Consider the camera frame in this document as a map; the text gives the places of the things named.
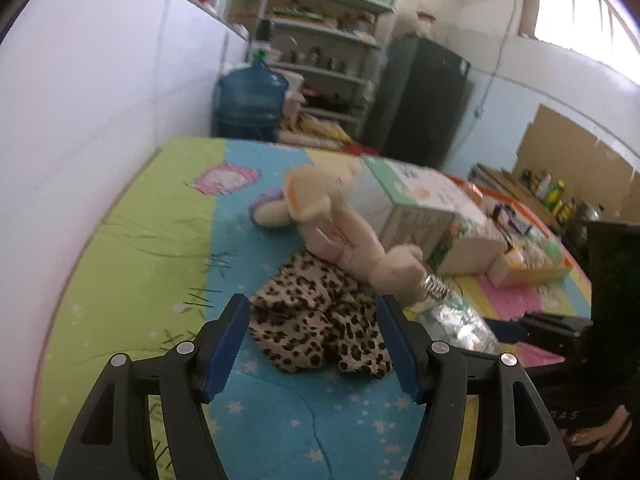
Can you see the dark grey refrigerator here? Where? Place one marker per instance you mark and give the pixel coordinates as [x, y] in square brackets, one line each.
[420, 100]

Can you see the wooden cutting board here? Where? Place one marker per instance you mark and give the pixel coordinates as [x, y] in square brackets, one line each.
[505, 185]

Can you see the teal soft packet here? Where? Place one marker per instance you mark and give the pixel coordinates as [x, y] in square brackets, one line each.
[551, 250]

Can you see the orange cardboard tray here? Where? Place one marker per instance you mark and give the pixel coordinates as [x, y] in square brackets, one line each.
[530, 275]

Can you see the white metal shelf rack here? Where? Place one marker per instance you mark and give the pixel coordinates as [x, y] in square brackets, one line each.
[325, 25]

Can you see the purple and white pouch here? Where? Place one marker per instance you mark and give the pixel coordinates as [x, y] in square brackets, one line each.
[510, 220]

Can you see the blue water jug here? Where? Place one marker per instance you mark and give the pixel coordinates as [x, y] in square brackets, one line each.
[247, 100]

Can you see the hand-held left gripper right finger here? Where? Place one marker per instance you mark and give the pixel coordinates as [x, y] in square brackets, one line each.
[400, 350]

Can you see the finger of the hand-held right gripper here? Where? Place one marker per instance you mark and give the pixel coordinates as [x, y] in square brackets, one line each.
[507, 332]
[550, 325]

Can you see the glass jar with red lid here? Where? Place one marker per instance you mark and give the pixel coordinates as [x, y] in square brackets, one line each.
[426, 25]

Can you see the leopard print cloth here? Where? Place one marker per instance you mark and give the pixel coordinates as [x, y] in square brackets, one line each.
[305, 310]

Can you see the red plastic basket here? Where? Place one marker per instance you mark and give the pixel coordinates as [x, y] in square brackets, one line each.
[362, 148]

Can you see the green tissue pack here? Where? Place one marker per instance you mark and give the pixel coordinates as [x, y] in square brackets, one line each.
[410, 210]

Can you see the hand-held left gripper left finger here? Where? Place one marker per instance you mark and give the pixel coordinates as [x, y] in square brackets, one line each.
[227, 345]

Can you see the beige plush bunny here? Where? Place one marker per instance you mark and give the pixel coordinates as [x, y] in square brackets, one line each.
[350, 240]

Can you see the colourful cartoon mat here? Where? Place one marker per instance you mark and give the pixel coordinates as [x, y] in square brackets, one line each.
[150, 260]

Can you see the floral tissue pack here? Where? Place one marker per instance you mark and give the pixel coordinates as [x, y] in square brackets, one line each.
[475, 250]

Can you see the person's right hand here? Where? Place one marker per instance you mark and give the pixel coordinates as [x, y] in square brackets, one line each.
[600, 432]

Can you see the clear plastic bottle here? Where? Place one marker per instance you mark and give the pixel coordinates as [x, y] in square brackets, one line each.
[455, 320]

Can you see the tray of yellow rolls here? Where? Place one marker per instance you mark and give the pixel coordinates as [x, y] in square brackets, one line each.
[325, 129]

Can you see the brown cardboard wall sheets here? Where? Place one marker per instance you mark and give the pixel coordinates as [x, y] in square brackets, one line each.
[565, 145]

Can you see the yellow green bottle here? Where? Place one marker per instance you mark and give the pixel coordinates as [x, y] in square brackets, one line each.
[556, 195]

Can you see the ribbed metal band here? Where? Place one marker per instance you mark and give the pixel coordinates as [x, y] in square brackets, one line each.
[434, 287]

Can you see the black water pump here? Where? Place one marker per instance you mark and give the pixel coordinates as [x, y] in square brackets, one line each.
[262, 32]

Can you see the barred window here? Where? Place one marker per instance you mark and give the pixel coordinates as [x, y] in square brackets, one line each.
[585, 20]

